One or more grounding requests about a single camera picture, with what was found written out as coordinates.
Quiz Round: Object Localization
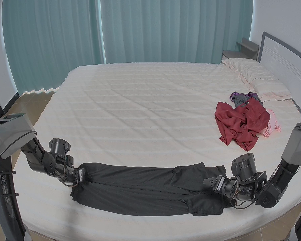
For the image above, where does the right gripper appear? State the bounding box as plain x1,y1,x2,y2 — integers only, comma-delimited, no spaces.
203,176,239,199

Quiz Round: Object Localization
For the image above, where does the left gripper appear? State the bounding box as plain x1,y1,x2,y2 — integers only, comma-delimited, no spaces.
65,165,86,186

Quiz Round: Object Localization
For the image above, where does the black T-shirt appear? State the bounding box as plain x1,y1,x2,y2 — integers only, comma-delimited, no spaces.
70,162,232,216

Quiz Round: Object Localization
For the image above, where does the bed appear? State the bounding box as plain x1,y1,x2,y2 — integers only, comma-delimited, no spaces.
14,31,301,235

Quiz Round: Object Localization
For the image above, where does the dark red garment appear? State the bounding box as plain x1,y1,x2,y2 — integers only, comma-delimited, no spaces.
214,100,271,152

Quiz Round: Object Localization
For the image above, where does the pink garment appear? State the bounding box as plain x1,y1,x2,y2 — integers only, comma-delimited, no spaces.
260,109,282,137

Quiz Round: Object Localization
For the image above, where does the purple grey garment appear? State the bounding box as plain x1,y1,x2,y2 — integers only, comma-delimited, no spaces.
229,91,264,108

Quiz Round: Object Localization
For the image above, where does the cream pillow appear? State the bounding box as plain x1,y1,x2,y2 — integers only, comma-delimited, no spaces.
221,57,292,102

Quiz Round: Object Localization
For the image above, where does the grey bedside table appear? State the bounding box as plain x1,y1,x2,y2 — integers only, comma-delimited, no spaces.
222,37,259,60

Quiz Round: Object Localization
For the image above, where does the blue-green curtain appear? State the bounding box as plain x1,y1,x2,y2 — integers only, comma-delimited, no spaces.
100,0,254,64
2,0,106,93

